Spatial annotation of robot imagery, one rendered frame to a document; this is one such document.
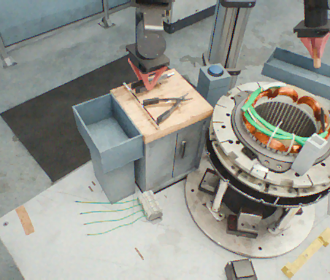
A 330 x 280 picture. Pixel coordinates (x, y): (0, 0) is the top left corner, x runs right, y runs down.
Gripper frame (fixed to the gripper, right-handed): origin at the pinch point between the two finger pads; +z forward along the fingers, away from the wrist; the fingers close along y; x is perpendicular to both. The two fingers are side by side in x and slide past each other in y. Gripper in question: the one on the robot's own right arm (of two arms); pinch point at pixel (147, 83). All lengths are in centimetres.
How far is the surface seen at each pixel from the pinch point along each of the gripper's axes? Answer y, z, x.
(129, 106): 2.0, 3.2, -6.2
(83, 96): -123, 108, 23
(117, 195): 9.4, 28.5, -14.8
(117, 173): 9.4, 17.7, -14.5
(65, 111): -115, 109, 5
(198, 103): 10.4, 2.9, 9.4
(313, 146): 39.3, -8.8, 11.6
